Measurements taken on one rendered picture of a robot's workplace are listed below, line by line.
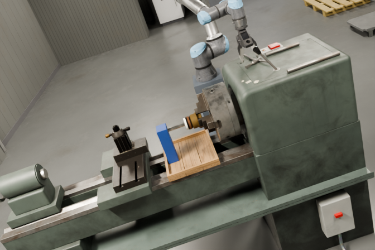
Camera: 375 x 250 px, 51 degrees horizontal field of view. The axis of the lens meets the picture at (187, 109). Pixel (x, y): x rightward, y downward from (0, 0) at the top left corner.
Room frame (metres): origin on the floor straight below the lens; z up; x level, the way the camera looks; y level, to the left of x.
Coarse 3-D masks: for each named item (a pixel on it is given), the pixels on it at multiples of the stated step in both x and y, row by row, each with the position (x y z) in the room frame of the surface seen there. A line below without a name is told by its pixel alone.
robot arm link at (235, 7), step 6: (228, 0) 2.11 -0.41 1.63; (234, 0) 2.07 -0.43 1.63; (240, 0) 2.07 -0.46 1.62; (228, 6) 2.12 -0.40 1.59; (234, 6) 2.06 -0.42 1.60; (240, 6) 2.06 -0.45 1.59; (228, 12) 2.12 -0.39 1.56; (234, 12) 2.07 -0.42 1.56; (240, 12) 2.06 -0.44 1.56; (234, 18) 2.07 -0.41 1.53; (240, 18) 2.06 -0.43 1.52
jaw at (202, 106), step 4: (196, 96) 2.05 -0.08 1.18; (200, 96) 2.01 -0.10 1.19; (200, 100) 2.00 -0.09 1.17; (204, 100) 1.99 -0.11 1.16; (196, 104) 1.99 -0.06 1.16; (200, 104) 1.99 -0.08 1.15; (204, 104) 1.98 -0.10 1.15; (196, 108) 1.98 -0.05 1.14; (200, 108) 1.97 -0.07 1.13; (204, 108) 1.97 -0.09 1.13; (208, 108) 1.97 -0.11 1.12; (196, 112) 1.97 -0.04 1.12; (200, 112) 1.96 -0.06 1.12
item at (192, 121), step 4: (192, 116) 1.95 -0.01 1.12; (196, 116) 1.95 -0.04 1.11; (200, 116) 1.94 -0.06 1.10; (188, 120) 1.94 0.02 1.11; (192, 120) 1.93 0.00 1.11; (196, 120) 1.92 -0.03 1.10; (188, 124) 1.93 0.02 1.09; (192, 124) 1.93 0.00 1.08; (196, 124) 1.92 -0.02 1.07; (192, 128) 1.94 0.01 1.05
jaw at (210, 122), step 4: (208, 116) 1.91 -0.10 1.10; (200, 120) 1.90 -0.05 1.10; (204, 120) 1.88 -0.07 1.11; (208, 120) 1.86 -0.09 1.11; (212, 120) 1.84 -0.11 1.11; (200, 124) 1.90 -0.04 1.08; (204, 124) 1.87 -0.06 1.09; (208, 124) 1.83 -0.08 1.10; (212, 124) 1.82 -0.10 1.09; (216, 124) 1.81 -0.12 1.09; (220, 124) 1.81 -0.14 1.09
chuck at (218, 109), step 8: (208, 88) 1.97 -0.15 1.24; (216, 88) 1.94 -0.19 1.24; (208, 96) 1.90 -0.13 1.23; (216, 96) 1.88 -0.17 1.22; (208, 104) 1.86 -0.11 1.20; (216, 104) 1.85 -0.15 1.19; (224, 104) 1.84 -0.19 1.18; (216, 112) 1.82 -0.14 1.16; (224, 112) 1.82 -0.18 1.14; (216, 120) 1.81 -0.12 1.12; (224, 120) 1.80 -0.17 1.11; (216, 128) 1.86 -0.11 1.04; (224, 128) 1.80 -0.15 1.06; (232, 128) 1.81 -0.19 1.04; (224, 136) 1.82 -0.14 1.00; (232, 136) 1.85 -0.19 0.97
